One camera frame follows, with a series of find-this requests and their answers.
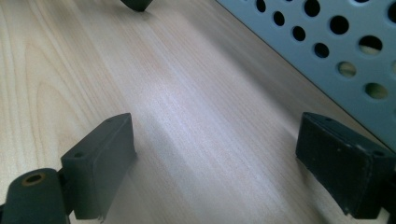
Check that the blue-grey perforated plastic basket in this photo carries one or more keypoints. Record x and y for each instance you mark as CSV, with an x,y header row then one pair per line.
x,y
311,53

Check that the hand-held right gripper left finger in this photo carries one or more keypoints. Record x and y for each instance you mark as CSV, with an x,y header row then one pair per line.
x,y
99,161

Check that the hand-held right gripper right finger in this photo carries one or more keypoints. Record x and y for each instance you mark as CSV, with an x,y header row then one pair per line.
x,y
342,161

